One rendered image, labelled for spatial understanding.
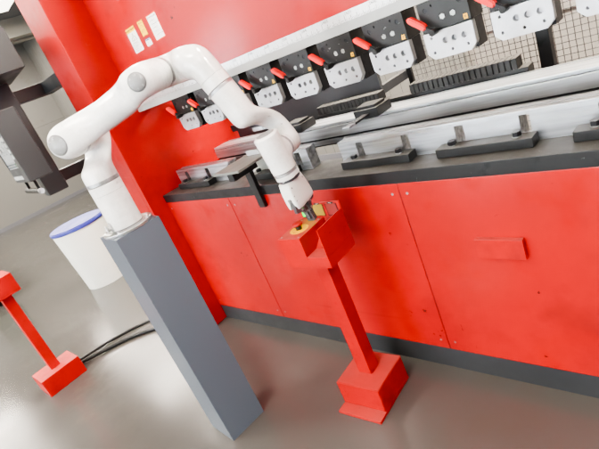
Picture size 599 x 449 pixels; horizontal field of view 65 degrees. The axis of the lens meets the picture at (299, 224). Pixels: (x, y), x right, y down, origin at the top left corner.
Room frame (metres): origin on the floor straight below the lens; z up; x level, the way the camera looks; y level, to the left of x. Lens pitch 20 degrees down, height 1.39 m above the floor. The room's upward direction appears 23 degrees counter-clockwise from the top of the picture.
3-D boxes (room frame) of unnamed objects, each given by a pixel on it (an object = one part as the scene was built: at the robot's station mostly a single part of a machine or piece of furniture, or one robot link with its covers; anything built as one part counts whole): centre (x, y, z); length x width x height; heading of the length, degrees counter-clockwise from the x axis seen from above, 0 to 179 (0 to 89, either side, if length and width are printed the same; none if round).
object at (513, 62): (1.84, -0.81, 1.02); 0.44 x 0.06 x 0.04; 40
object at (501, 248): (1.28, -0.55, 0.59); 0.15 x 0.02 x 0.07; 40
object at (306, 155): (2.12, -0.04, 0.92); 0.39 x 0.06 x 0.10; 40
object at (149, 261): (1.75, 0.59, 0.50); 0.18 x 0.18 x 1.00; 35
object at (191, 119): (2.48, 0.27, 1.26); 0.15 x 0.09 x 0.17; 40
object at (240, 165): (2.07, 0.11, 1.00); 0.26 x 0.18 x 0.01; 130
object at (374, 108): (1.94, -0.41, 1.01); 0.26 x 0.12 x 0.05; 130
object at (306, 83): (1.87, -0.25, 1.26); 0.15 x 0.09 x 0.17; 40
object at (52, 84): (2.97, 1.04, 1.67); 0.40 x 0.24 x 0.07; 40
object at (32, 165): (2.71, 1.24, 1.42); 0.45 x 0.12 x 0.36; 33
